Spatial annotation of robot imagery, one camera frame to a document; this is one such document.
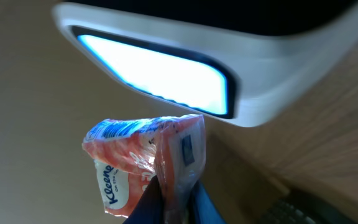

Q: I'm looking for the grey plastic mesh basket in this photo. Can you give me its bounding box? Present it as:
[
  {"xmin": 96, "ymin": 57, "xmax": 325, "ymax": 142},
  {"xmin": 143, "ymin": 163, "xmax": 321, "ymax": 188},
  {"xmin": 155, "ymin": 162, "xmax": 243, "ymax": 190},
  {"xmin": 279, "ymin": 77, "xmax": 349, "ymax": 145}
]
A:
[{"xmin": 257, "ymin": 189, "xmax": 356, "ymax": 224}]

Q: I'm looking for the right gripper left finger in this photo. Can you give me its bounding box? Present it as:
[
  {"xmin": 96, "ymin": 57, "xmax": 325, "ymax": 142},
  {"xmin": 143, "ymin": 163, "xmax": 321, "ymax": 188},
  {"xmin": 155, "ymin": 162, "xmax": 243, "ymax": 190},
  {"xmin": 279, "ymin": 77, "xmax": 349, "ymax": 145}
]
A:
[{"xmin": 123, "ymin": 176, "xmax": 164, "ymax": 224}]

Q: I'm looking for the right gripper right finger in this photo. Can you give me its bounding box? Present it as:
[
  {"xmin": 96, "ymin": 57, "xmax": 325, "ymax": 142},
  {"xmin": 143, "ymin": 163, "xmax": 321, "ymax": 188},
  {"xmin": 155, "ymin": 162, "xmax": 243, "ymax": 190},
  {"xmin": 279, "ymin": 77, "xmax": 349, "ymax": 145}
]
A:
[{"xmin": 188, "ymin": 181, "xmax": 226, "ymax": 224}]

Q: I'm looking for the red small carton box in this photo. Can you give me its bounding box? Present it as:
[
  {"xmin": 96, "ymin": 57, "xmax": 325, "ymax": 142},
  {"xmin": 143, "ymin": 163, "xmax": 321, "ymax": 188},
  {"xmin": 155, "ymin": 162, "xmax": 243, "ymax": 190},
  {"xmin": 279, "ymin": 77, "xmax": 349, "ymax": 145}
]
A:
[{"xmin": 82, "ymin": 114, "xmax": 206, "ymax": 223}]

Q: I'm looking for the white barcode scanner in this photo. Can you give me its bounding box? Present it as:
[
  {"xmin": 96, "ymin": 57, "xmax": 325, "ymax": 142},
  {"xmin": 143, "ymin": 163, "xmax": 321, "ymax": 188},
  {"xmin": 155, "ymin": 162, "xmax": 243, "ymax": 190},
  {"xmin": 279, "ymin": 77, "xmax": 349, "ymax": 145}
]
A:
[{"xmin": 52, "ymin": 1, "xmax": 358, "ymax": 127}]

